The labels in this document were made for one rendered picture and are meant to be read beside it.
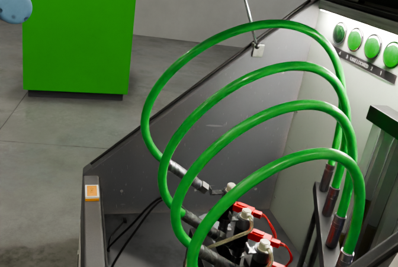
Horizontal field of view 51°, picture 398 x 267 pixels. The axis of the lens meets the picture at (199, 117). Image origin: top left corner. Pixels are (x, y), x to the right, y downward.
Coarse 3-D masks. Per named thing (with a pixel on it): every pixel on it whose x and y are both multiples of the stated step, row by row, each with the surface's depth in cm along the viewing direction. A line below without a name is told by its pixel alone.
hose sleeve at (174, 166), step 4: (172, 160) 73; (172, 164) 72; (176, 164) 73; (168, 168) 72; (172, 168) 72; (176, 168) 72; (180, 168) 73; (172, 172) 73; (176, 172) 73; (180, 172) 73; (184, 172) 73; (180, 176) 73; (196, 180) 75; (200, 180) 76; (192, 184) 75; (196, 184) 75; (200, 184) 75; (196, 188) 75
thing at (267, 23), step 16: (224, 32) 65; (240, 32) 65; (304, 32) 68; (192, 48) 65; (176, 64) 65; (336, 64) 72; (160, 80) 66; (144, 112) 67; (144, 128) 68; (336, 128) 78; (336, 144) 79; (160, 160) 71
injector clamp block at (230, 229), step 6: (192, 228) 86; (228, 228) 87; (234, 228) 88; (192, 234) 84; (228, 234) 85; (204, 240) 83; (210, 240) 83; (186, 252) 88; (216, 252) 80; (222, 252) 85; (228, 252) 82; (198, 258) 79; (228, 258) 81; (198, 264) 79; (204, 264) 76; (210, 264) 77; (240, 264) 78
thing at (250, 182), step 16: (288, 160) 48; (304, 160) 48; (336, 160) 49; (352, 160) 50; (256, 176) 47; (352, 176) 51; (240, 192) 48; (224, 208) 48; (208, 224) 48; (352, 224) 55; (192, 240) 49; (352, 240) 56; (192, 256) 50; (352, 256) 57
